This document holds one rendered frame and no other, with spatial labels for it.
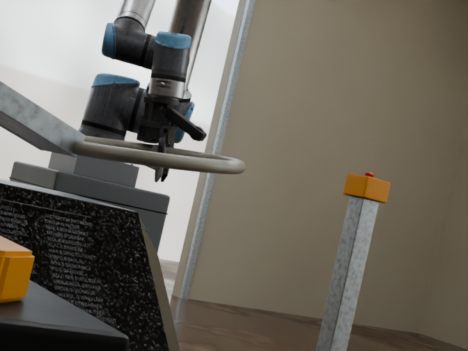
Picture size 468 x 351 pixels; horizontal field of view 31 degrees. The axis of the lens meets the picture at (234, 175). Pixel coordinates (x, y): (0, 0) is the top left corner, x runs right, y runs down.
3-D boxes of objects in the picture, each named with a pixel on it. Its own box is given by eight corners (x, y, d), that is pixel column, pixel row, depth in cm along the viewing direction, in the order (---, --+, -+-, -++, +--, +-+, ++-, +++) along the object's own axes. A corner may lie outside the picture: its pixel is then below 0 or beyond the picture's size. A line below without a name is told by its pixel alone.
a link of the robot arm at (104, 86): (83, 121, 288) (97, 72, 288) (133, 135, 289) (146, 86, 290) (79, 118, 273) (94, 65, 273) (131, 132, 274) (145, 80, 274)
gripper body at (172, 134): (144, 143, 222) (150, 97, 221) (175, 147, 220) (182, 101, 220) (135, 142, 214) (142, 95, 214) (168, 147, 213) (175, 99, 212)
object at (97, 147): (130, 166, 160) (132, 151, 159) (-15, 137, 191) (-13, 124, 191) (287, 180, 197) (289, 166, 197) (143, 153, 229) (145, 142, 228)
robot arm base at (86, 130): (57, 144, 281) (65, 115, 281) (103, 157, 294) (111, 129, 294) (88, 152, 267) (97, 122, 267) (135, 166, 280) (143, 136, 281)
